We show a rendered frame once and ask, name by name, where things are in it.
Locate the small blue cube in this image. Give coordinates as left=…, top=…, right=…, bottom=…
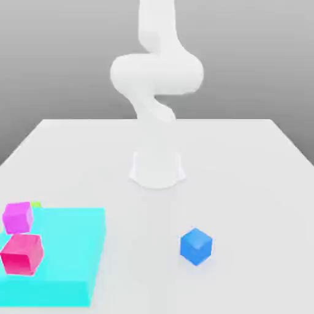
left=180, top=227, right=213, bottom=267

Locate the small magenta cube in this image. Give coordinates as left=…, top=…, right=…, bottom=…
left=2, top=201, right=34, bottom=235

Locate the small pink cube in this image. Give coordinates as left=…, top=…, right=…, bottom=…
left=0, top=233, right=45, bottom=277

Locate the large cyan box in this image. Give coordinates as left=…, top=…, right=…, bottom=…
left=0, top=207, right=107, bottom=308

